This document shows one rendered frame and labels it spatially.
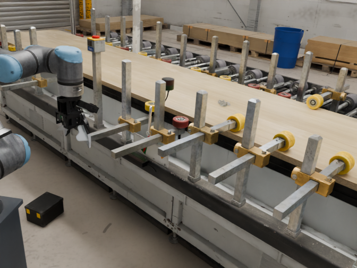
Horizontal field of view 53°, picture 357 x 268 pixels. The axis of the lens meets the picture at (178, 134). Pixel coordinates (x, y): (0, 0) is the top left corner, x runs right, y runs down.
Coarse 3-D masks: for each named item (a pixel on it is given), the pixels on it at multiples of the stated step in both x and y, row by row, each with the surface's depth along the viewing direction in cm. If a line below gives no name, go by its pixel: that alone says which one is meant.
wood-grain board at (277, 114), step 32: (64, 32) 378; (160, 64) 279; (192, 96) 213; (224, 96) 217; (256, 96) 221; (288, 128) 177; (320, 128) 180; (352, 128) 183; (288, 160) 150; (320, 160) 148
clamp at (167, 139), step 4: (152, 128) 174; (152, 132) 174; (156, 132) 172; (160, 132) 170; (164, 132) 170; (172, 132) 171; (164, 136) 169; (168, 136) 168; (172, 136) 170; (164, 140) 170; (168, 140) 169; (172, 140) 171
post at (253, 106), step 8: (248, 104) 132; (256, 104) 130; (248, 112) 133; (256, 112) 132; (248, 120) 134; (256, 120) 134; (248, 128) 135; (256, 128) 136; (248, 136) 136; (248, 144) 137; (248, 168) 143; (240, 176) 144; (248, 176) 145; (240, 184) 145; (240, 192) 146; (240, 200) 147
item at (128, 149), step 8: (176, 128) 178; (184, 128) 180; (152, 136) 168; (160, 136) 169; (128, 144) 159; (136, 144) 160; (144, 144) 163; (152, 144) 167; (112, 152) 152; (120, 152) 153; (128, 152) 157
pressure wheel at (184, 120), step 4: (176, 116) 180; (180, 116) 180; (176, 120) 176; (180, 120) 177; (184, 120) 176; (188, 120) 177; (176, 124) 175; (180, 124) 175; (184, 124) 175; (188, 124) 179; (180, 128) 179; (180, 136) 181
